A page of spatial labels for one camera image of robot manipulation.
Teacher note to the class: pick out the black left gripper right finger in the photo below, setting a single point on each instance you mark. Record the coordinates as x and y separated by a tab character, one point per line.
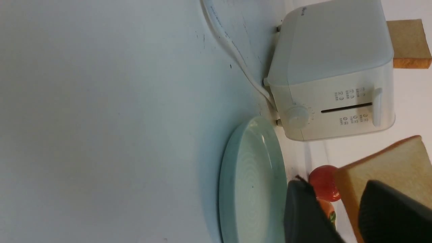
388	216

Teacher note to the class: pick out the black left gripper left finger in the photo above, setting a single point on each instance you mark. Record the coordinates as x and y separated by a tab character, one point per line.
304	219

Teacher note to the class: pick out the toast slice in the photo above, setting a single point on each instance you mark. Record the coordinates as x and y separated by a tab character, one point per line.
404	165
411	50

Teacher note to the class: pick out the orange persimmon with green leaf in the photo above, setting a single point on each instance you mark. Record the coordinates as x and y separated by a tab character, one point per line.
328	210

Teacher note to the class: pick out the red apple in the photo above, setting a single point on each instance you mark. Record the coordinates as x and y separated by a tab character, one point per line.
323	182

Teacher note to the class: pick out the light blue ceramic plate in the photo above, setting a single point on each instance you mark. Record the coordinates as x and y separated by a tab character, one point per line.
252	185

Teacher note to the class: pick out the white two-slot toaster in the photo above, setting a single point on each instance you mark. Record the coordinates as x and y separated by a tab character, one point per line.
332	71

